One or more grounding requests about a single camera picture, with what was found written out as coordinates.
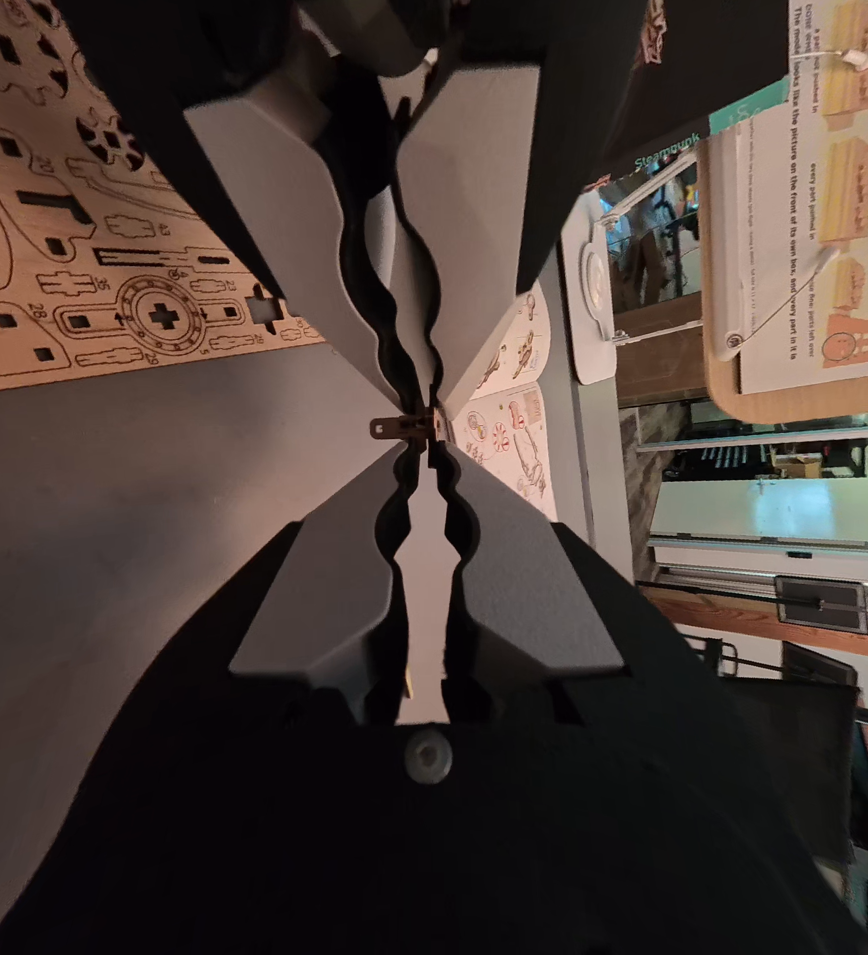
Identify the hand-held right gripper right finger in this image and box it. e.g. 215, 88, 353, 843
434, 440, 626, 691

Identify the black model kit box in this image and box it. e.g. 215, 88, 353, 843
598, 0, 791, 180

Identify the assembly instruction booklet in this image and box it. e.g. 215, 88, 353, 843
445, 287, 559, 523

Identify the printed instruction sheet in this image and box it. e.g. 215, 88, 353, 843
736, 0, 868, 395

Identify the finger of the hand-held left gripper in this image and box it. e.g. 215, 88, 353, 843
182, 78, 420, 411
392, 63, 543, 411

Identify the thin steel wire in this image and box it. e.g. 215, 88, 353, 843
732, 250, 830, 340

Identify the wooden display board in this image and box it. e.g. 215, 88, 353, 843
702, 0, 868, 425

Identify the laser-cut plywood parts sheet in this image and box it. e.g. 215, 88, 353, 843
0, 0, 326, 398

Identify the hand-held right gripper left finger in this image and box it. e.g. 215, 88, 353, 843
228, 440, 416, 717

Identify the black framed panel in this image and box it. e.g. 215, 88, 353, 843
774, 576, 868, 635

